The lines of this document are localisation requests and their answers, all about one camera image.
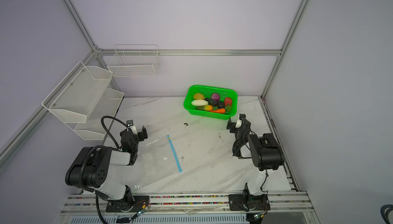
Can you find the purple toy onion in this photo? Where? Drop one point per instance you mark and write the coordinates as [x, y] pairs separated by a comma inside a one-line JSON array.
[[215, 96]]

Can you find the clear zip bag blue zipper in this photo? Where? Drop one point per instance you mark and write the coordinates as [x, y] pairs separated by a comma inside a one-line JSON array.
[[157, 159]]

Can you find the green plastic basket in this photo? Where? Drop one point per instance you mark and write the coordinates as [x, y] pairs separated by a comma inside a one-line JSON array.
[[207, 91]]

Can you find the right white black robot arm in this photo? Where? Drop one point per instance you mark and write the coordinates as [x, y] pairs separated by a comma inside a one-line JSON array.
[[267, 157]]

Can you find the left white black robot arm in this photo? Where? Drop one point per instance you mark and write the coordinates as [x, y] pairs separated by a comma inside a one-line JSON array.
[[89, 171]]

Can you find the green toy leafy vegetable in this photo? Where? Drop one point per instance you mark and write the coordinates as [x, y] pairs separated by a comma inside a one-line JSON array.
[[228, 109]]

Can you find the orange toy carrot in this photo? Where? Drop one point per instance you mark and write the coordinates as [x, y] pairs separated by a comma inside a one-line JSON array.
[[219, 111]]

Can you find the red toy pepper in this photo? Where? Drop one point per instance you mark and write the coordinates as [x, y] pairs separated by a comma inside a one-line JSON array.
[[228, 101]]

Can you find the yellow green toy corn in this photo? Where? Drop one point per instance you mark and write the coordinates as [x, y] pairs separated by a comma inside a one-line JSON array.
[[207, 108]]

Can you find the white mesh lower shelf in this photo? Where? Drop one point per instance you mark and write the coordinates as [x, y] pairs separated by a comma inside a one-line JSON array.
[[108, 104]]

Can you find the white mesh shelf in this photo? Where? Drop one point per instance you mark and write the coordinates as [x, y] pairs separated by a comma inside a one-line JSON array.
[[74, 99], [108, 104]]

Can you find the white toy radish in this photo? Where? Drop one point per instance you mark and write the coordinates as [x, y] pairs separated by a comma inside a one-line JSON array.
[[199, 103]]

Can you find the yellow toy lemon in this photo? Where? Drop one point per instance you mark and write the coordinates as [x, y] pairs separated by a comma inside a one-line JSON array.
[[198, 96]]

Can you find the white mesh upper shelf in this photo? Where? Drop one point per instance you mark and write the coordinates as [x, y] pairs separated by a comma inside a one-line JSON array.
[[74, 99]]

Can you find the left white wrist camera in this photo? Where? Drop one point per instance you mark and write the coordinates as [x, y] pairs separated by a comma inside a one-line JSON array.
[[133, 129]]

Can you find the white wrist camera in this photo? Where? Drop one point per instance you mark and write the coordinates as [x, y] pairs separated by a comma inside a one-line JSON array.
[[238, 124], [133, 129]]

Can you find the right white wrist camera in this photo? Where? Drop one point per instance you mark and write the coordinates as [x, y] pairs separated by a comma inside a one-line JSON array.
[[238, 124]]

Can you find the white wire wall basket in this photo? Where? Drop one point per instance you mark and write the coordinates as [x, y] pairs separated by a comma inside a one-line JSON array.
[[134, 60]]

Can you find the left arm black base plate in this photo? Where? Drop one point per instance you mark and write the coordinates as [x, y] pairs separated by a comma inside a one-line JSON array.
[[134, 206]]

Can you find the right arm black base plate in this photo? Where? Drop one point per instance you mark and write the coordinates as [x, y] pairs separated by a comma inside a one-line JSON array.
[[238, 202]]

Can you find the aluminium front rail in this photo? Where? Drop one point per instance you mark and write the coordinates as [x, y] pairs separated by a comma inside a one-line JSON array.
[[194, 203]]

